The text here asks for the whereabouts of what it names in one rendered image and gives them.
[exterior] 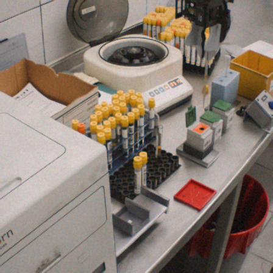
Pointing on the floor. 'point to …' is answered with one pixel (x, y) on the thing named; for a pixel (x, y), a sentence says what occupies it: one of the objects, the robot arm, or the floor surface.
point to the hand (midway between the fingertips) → (207, 52)
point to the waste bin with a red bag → (256, 223)
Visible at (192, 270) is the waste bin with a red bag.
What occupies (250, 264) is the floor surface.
